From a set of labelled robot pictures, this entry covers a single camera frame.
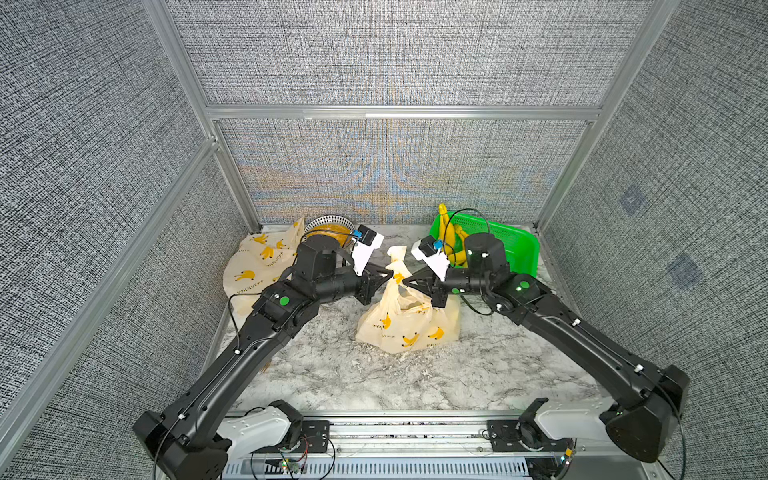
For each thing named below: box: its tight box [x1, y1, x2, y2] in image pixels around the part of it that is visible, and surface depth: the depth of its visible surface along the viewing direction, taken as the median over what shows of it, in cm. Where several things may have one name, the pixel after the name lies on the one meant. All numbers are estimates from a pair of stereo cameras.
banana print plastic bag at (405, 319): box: [356, 246, 461, 354], surface depth 76 cm
